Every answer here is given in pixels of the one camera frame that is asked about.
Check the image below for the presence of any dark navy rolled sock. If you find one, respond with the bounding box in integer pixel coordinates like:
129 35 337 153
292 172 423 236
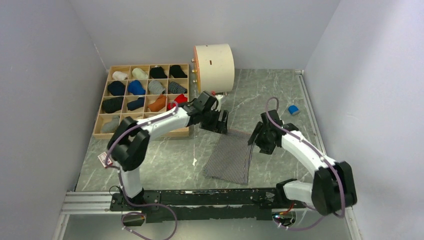
126 97 145 111

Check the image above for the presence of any black rolled sock right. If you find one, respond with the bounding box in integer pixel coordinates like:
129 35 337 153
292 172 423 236
169 65 188 79

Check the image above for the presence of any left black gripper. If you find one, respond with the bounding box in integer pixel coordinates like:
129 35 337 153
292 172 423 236
200 107 229 136

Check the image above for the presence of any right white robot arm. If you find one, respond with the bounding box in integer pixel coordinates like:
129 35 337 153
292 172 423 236
248 110 358 216

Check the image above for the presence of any red rolled sock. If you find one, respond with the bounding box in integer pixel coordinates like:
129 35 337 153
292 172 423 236
166 94 188 111

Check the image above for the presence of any light grey rolled sock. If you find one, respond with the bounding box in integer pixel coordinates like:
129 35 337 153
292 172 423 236
100 115 120 134

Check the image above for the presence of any blue rolled sock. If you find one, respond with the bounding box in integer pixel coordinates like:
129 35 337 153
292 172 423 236
127 80 146 96

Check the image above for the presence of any blue small object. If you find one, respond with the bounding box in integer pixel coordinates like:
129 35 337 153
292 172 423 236
287 105 300 116

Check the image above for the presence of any cream cylindrical drum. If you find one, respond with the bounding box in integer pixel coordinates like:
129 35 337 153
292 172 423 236
192 43 235 94

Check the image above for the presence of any wooden compartment tray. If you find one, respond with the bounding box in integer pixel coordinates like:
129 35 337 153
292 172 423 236
92 63 190 139

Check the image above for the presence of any aluminium frame rail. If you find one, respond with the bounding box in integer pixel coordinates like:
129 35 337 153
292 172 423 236
53 191 363 240

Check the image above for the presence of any grey striped underwear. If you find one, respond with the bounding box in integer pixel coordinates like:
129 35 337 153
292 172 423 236
202 129 253 185

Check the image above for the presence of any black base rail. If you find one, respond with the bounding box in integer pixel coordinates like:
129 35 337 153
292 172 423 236
109 187 304 223

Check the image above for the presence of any striped dark rolled sock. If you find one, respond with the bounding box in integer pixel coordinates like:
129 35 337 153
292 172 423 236
168 81 188 94

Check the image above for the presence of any red white small card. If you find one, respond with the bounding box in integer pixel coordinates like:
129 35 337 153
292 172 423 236
97 152 113 168

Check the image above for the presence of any white rolled sock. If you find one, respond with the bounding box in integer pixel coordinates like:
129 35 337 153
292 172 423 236
112 71 128 81

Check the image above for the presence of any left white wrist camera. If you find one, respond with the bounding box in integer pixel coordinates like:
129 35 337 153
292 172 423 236
211 91 228 110

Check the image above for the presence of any orange rolled sock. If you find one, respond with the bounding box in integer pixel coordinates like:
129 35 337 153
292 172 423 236
148 94 167 112

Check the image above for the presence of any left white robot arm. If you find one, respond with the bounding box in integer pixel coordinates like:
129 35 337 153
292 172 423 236
103 91 229 210

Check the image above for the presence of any cream rolled sock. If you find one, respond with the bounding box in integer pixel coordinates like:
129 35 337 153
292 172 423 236
131 67 149 80

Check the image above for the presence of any black ribbed rolled sock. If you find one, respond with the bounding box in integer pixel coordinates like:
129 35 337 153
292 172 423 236
101 96 124 114

